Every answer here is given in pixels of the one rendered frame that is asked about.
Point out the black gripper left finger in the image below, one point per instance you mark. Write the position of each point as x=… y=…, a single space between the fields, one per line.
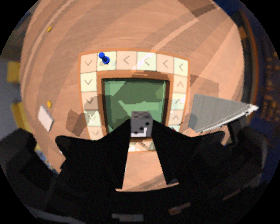
x=110 y=151

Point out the blue pawn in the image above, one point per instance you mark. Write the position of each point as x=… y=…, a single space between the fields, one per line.
x=104 y=58

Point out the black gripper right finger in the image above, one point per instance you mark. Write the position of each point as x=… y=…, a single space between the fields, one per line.
x=175 y=150

